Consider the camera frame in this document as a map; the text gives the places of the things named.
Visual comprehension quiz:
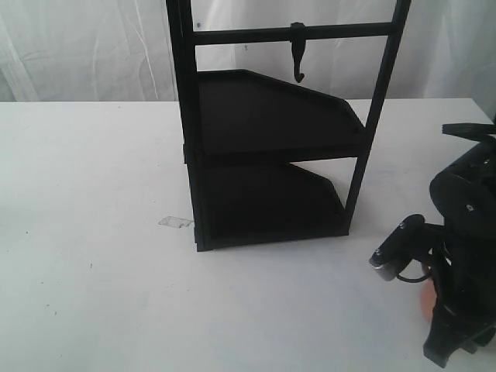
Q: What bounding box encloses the black cable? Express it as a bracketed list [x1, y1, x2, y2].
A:
[394, 247, 441, 284]

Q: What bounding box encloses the black two-tier shelf rack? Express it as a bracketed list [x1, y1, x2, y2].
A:
[166, 1, 411, 252]

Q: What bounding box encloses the white backdrop curtain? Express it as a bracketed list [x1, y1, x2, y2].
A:
[1, 1, 495, 114]

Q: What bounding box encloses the clear tape piece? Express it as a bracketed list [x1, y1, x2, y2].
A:
[158, 215, 194, 229]

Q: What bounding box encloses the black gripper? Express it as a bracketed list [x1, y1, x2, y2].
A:
[423, 225, 495, 367]

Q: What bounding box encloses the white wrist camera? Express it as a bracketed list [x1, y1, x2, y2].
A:
[369, 214, 425, 281]

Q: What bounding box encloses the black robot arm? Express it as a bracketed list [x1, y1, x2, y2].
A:
[423, 122, 495, 367]

